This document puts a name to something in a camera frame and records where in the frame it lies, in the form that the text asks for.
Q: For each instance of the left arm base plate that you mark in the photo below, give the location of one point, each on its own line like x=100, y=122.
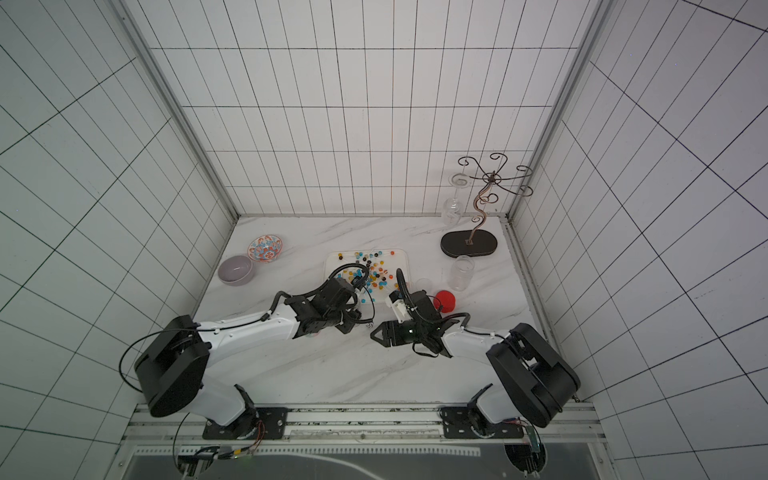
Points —
x=262, y=422

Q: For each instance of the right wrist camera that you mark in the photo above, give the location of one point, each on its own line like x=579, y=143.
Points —
x=401, y=307

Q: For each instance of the white plastic tray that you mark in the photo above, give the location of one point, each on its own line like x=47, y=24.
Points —
x=381, y=279

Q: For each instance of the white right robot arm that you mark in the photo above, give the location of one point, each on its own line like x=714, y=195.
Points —
x=533, y=382

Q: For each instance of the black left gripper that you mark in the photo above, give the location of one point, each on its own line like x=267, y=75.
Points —
x=347, y=325

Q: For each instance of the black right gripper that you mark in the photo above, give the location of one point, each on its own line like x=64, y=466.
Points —
x=391, y=333

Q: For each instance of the colourful patterned bowl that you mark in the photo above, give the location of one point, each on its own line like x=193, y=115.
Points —
x=265, y=248

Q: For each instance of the copper wine glass rack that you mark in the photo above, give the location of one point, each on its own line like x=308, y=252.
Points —
x=478, y=242

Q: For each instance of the red jar lid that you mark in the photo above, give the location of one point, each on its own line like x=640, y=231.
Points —
x=444, y=302

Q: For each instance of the aluminium mounting rail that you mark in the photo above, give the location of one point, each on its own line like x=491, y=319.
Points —
x=366, y=424

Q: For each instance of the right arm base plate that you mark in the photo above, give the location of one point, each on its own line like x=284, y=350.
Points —
x=480, y=420

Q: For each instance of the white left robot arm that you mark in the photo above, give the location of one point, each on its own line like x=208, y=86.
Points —
x=173, y=371

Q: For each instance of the clear lollipop jar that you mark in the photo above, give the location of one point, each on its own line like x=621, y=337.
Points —
x=462, y=272

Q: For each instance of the clear hanging wine glass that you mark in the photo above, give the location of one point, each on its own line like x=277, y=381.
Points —
x=452, y=210

